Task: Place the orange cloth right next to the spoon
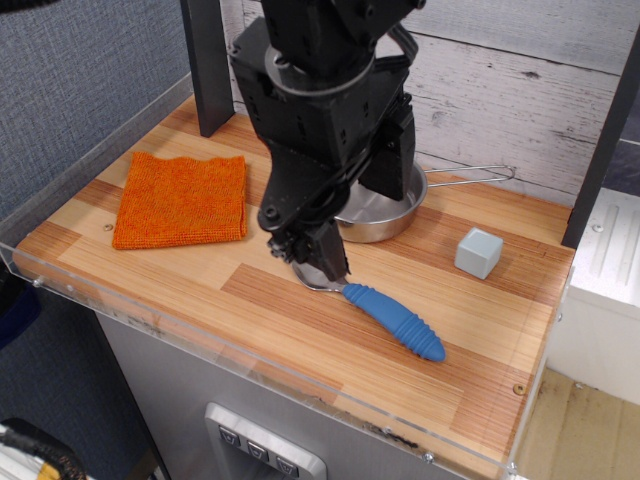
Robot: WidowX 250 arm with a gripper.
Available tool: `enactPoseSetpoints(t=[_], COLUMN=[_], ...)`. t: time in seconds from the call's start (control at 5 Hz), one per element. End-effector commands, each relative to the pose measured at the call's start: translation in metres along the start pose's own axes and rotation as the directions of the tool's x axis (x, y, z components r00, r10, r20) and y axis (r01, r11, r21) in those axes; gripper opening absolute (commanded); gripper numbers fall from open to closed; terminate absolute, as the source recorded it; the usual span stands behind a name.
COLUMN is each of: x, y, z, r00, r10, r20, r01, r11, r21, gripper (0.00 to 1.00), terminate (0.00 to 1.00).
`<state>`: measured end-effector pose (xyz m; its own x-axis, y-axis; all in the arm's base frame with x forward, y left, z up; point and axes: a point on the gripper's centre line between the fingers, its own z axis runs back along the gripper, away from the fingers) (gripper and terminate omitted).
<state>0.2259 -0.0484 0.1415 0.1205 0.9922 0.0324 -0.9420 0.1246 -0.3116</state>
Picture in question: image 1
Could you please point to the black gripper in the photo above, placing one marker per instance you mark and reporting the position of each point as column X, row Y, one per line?
column 326, row 96

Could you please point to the orange knitted cloth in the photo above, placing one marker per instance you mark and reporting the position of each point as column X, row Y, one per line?
column 181, row 202

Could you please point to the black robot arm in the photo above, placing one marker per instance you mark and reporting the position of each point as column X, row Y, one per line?
column 323, row 84

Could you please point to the stainless steel pan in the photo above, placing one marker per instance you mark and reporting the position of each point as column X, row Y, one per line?
column 370, row 217

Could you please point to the grey cube block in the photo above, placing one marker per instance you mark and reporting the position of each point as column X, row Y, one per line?
column 478, row 253

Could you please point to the silver toy fridge cabinet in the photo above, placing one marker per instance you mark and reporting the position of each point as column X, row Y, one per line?
column 361, row 417

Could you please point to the silver dispenser button panel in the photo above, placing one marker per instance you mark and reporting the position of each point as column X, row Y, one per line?
column 262, row 445

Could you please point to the white side cabinet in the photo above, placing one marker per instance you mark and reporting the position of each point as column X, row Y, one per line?
column 596, row 338

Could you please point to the blue handled metal spoon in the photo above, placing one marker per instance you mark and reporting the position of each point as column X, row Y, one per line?
column 402, row 323

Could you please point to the dark grey left post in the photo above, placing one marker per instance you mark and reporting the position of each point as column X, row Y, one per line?
column 208, row 60

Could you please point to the dark grey post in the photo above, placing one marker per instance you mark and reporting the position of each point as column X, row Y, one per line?
column 208, row 60
column 610, row 135

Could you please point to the dark grey right post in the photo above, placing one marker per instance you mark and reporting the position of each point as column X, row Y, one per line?
column 610, row 135

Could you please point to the clear acrylic guard rail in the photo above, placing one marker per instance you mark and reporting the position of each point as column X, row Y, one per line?
column 494, row 330

